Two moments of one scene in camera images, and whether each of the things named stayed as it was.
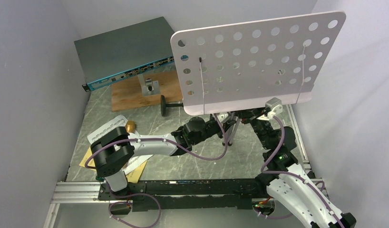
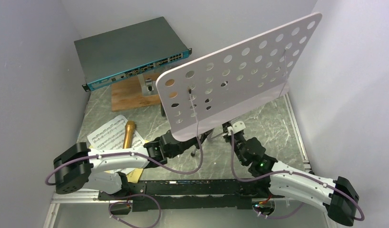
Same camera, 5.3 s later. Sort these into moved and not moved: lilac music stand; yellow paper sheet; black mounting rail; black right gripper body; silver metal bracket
Moved: lilac music stand; black right gripper body
Not moved: black mounting rail; silver metal bracket; yellow paper sheet
